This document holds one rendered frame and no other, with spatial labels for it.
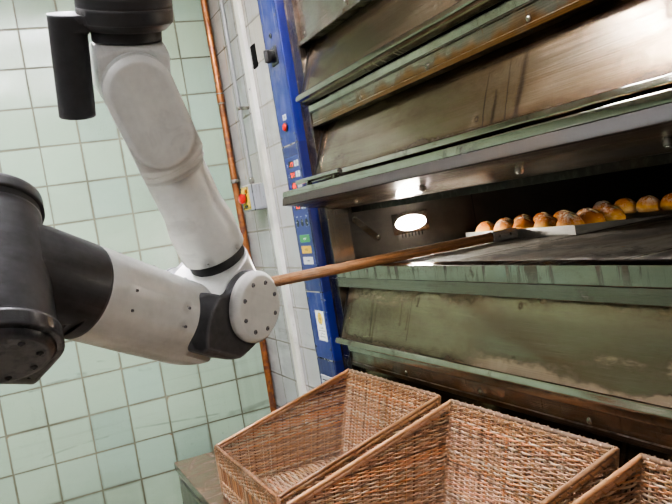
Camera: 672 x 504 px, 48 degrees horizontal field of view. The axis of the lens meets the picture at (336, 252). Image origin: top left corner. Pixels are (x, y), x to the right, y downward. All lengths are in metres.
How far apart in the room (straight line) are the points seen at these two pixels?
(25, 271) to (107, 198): 2.56
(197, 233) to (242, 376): 2.53
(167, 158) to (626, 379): 0.96
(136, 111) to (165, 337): 0.21
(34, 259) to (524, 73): 1.12
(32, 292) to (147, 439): 2.67
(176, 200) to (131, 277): 0.11
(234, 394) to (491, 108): 2.05
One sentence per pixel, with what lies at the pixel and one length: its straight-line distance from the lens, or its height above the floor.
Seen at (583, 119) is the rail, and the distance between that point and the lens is 1.21.
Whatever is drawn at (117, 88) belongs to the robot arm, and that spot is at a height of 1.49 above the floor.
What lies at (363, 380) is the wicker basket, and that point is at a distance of 2.32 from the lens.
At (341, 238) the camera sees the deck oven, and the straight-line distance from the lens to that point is 2.45.
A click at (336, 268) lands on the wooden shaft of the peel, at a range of 2.09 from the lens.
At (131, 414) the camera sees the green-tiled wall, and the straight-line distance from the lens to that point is 3.23.
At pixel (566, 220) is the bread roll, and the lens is 2.24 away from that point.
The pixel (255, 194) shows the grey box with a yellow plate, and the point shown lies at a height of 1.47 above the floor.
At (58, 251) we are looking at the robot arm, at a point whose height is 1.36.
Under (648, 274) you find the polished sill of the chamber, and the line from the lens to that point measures 1.36.
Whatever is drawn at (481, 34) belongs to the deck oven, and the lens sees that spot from 1.65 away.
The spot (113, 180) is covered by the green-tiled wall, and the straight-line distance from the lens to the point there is 3.18.
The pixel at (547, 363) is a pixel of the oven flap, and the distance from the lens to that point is 1.60.
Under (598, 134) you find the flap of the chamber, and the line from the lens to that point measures 1.18.
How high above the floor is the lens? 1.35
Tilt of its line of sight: 3 degrees down
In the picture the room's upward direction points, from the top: 9 degrees counter-clockwise
